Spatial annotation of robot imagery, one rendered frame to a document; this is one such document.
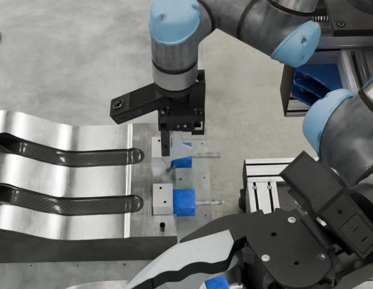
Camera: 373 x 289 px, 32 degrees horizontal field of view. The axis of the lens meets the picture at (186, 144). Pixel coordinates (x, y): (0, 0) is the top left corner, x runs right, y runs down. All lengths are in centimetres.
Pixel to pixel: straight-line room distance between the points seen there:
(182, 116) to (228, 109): 140
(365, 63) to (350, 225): 94
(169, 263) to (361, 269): 17
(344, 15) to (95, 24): 63
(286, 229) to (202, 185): 82
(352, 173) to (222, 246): 23
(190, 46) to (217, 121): 148
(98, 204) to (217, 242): 72
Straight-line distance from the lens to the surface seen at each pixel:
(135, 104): 112
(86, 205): 122
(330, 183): 44
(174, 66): 102
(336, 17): 134
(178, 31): 97
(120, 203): 122
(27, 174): 124
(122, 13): 168
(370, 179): 56
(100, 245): 120
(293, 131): 248
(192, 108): 113
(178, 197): 119
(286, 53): 100
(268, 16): 100
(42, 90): 152
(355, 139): 70
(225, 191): 229
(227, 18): 103
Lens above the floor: 190
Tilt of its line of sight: 53 degrees down
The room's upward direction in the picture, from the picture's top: 1 degrees clockwise
